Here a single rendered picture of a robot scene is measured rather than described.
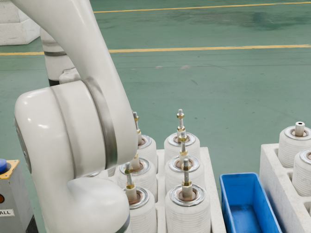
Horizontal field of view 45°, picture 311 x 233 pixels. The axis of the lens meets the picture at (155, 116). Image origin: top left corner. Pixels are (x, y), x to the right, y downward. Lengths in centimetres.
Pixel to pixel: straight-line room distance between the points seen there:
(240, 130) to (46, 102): 130
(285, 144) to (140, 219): 45
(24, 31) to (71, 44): 295
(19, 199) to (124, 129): 59
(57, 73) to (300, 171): 59
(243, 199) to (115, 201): 79
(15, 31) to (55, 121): 305
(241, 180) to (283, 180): 17
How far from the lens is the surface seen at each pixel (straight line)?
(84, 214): 38
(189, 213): 78
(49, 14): 40
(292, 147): 103
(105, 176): 92
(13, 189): 88
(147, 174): 88
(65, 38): 39
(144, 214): 79
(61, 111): 33
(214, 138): 152
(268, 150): 111
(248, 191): 114
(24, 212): 93
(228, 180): 111
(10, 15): 335
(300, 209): 91
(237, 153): 143
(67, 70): 78
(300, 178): 95
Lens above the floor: 75
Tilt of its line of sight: 26 degrees down
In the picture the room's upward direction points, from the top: 5 degrees counter-clockwise
